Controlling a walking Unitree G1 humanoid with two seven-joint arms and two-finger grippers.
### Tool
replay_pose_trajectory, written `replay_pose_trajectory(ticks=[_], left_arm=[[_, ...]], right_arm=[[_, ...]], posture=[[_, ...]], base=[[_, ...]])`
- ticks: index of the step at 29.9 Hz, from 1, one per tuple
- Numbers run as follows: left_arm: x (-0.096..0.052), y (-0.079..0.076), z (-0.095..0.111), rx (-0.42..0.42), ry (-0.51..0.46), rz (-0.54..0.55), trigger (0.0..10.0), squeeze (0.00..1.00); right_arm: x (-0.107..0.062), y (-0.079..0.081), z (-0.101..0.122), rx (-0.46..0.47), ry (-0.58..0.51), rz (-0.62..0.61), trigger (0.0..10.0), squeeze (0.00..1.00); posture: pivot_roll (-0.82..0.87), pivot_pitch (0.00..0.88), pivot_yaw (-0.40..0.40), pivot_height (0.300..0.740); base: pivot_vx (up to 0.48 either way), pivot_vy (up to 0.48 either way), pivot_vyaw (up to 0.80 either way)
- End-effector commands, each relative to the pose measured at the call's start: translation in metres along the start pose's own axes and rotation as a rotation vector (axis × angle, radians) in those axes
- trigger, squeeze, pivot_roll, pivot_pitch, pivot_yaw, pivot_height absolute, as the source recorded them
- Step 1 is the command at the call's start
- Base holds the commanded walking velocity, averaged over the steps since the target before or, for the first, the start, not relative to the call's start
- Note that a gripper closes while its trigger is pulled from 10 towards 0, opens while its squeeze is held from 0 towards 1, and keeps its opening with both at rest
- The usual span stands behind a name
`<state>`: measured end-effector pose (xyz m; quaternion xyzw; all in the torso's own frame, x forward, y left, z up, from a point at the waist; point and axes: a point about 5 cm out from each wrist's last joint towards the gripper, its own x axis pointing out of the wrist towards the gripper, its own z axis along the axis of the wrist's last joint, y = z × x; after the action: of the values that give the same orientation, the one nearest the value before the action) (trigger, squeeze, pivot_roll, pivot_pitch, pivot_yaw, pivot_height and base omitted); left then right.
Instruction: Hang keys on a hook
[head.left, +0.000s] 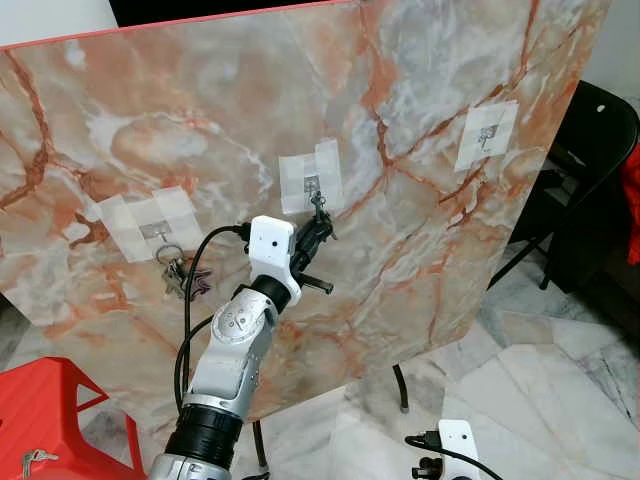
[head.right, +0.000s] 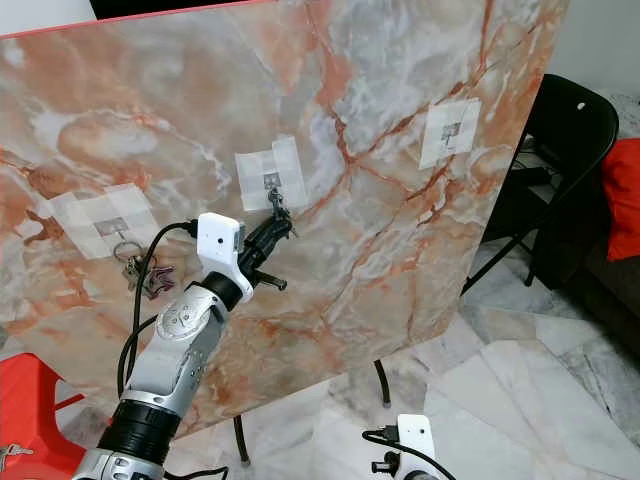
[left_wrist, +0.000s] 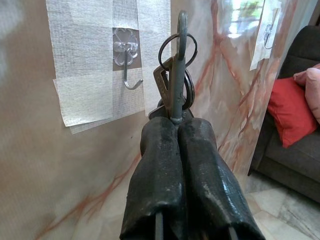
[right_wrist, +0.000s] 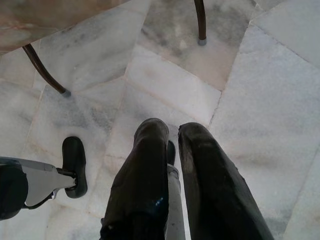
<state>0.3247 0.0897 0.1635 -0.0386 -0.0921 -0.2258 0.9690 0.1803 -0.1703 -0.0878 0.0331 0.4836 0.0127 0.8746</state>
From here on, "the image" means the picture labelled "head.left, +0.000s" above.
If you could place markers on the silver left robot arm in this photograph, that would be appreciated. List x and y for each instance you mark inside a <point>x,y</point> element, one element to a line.
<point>235,350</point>

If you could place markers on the black metal board leg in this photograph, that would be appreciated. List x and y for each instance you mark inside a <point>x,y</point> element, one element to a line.
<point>400,385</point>
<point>260,445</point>

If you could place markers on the key bunch with purple tag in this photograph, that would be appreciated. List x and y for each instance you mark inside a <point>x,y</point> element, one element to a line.
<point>178,275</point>

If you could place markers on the marble pattern board red edge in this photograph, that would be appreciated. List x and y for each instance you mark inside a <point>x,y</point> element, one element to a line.
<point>200,100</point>

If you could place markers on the red cushion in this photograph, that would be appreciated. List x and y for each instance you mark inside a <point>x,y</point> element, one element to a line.
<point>632,200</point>

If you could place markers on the black folding chair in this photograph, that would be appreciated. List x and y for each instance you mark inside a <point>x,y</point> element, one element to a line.
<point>590,130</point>

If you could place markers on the red plastic stool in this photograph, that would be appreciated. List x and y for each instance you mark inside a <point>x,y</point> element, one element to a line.
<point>40,400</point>

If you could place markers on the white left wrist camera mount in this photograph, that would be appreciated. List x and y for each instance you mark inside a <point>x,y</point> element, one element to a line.
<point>270,245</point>

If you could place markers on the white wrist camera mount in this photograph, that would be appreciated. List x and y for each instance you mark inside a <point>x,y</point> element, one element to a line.
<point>270,245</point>
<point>460,445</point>

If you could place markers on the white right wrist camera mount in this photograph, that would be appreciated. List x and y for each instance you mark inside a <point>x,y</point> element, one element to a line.
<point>460,445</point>

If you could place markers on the clear adhesive wall hook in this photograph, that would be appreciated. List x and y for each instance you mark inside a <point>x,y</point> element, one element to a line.
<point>158,232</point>
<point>487,135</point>
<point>312,182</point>

